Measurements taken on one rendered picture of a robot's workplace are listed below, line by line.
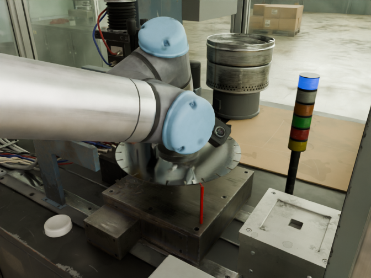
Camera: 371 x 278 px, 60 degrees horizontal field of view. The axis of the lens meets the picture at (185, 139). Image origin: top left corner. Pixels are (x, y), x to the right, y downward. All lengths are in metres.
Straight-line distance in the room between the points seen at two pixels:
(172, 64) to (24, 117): 0.28
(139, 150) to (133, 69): 0.39
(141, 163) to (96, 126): 0.48
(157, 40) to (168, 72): 0.05
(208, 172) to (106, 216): 0.28
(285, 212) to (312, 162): 0.53
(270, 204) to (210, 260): 0.20
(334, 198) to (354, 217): 0.62
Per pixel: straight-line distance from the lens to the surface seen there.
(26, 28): 1.90
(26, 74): 0.31
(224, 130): 0.65
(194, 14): 1.10
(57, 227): 0.95
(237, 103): 1.50
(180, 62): 0.53
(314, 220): 0.76
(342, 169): 1.27
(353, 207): 0.49
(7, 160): 1.32
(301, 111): 0.81
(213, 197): 0.85
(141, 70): 0.50
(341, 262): 0.55
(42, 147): 0.97
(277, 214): 0.75
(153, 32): 0.52
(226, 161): 0.81
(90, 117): 0.33
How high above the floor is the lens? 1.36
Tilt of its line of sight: 27 degrees down
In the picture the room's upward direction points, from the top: straight up
